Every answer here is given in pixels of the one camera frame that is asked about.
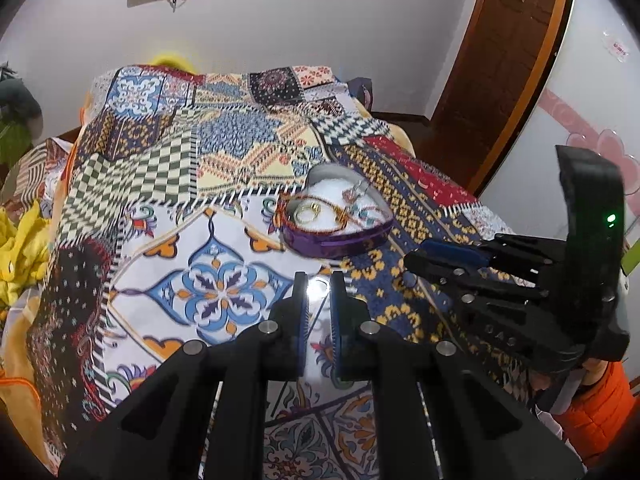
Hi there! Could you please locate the red gold beaded bracelet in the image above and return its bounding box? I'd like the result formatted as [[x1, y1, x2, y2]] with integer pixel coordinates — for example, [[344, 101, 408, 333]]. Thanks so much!
[[280, 194, 396, 235]]

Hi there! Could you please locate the silver pink gem ring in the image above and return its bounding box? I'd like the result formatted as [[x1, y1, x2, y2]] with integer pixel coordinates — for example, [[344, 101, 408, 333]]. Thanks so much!
[[342, 179, 374, 206]]

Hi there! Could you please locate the gold ring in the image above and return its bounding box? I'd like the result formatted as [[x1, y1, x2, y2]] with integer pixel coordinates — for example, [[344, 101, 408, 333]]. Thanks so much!
[[293, 199, 324, 226]]

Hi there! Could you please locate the yellow curved headboard cushion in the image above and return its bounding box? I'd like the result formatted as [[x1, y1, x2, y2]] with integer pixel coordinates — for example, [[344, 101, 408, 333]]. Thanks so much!
[[149, 52, 198, 74]]

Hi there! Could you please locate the white sliding wardrobe door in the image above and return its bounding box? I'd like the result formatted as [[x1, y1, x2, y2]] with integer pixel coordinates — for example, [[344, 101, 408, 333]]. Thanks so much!
[[480, 0, 639, 237]]

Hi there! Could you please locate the orange jacket sleeve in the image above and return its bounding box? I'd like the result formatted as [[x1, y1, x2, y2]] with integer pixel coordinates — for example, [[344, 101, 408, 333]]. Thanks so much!
[[553, 362, 639, 469]]

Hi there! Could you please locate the dark blue pillow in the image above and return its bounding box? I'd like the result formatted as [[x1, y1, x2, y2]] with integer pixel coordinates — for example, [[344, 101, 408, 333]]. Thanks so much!
[[347, 77, 373, 112]]

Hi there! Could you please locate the yellow cloth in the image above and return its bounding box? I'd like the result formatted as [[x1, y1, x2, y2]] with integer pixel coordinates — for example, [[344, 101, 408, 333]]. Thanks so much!
[[0, 200, 51, 307]]

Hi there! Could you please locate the patchwork patterned bed cover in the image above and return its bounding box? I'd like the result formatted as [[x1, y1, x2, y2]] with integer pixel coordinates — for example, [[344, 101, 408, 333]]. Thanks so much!
[[27, 65, 506, 479]]

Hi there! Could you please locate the brown wooden door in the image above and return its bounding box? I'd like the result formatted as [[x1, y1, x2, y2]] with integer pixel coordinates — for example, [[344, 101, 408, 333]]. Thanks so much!
[[421, 0, 566, 194]]

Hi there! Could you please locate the purple heart-shaped tin box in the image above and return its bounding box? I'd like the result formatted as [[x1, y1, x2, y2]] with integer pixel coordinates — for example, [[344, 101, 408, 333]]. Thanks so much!
[[274, 162, 394, 260]]

